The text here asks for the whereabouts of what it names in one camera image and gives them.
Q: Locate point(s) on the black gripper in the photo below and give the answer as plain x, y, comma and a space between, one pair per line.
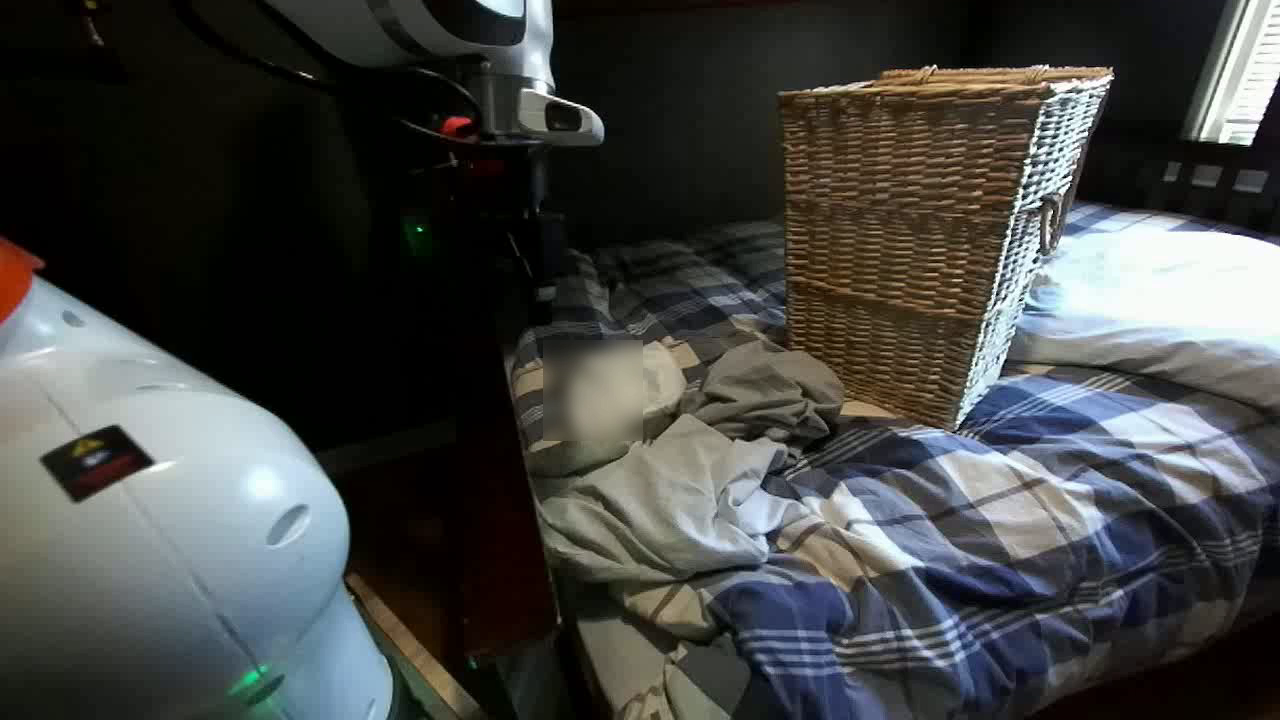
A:
513, 201

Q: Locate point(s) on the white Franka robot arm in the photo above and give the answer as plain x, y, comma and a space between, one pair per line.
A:
161, 563

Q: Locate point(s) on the cream crumpled cloth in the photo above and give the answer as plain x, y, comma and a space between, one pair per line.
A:
622, 395

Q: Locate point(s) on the woven wicker laundry basket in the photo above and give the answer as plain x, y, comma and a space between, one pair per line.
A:
904, 240

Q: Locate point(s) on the grey crumpled garment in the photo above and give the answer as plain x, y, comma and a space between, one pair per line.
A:
664, 515

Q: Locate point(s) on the blue plaid blanket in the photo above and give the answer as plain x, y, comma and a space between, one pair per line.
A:
1043, 534

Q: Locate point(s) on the white pillow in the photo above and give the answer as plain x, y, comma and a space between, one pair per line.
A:
1160, 306

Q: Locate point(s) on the dark headboard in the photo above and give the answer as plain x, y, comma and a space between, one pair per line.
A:
1203, 191

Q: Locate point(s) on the bright window with blinds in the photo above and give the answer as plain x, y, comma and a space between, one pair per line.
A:
1242, 74

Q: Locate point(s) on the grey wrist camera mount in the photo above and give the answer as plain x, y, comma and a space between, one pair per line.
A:
543, 119

